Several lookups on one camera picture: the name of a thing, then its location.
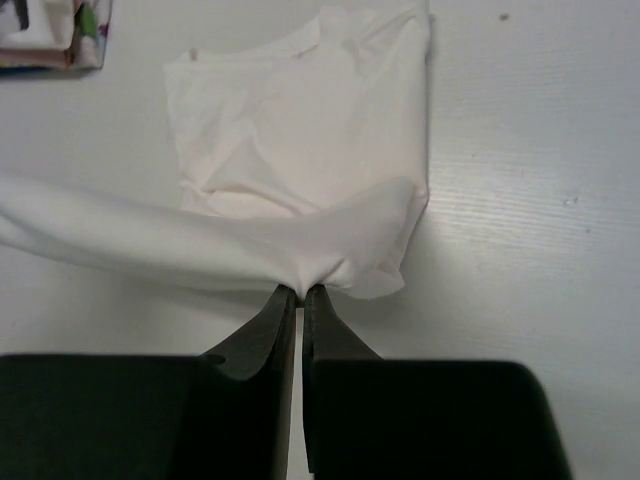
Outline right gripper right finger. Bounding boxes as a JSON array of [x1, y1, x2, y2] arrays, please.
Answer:
[[303, 285, 572, 479]]

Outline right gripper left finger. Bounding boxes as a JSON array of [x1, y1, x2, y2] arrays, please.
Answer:
[[1, 286, 296, 479]]

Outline white Coca-Cola t-shirt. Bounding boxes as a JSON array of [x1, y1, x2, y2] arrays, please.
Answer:
[[1, 3, 430, 299]]

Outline stack of folded t-shirts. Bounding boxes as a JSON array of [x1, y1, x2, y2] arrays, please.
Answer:
[[1, 0, 113, 76]]

